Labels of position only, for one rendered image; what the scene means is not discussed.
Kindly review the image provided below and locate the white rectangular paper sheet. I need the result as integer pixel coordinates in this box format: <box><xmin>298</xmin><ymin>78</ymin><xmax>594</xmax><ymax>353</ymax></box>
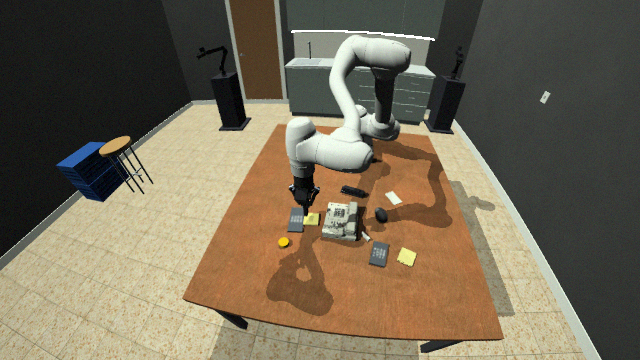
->
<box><xmin>385</xmin><ymin>191</ymin><xmax>402</xmax><ymax>205</ymax></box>

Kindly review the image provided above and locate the white desk phone body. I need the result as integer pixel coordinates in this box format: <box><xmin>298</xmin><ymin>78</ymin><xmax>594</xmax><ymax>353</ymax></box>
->
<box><xmin>322</xmin><ymin>202</ymin><xmax>359</xmax><ymax>241</ymax></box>

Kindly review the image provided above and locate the beige telephone handset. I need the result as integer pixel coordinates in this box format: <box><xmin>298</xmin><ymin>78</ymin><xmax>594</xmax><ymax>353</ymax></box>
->
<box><xmin>345</xmin><ymin>202</ymin><xmax>358</xmax><ymax>234</ymax></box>

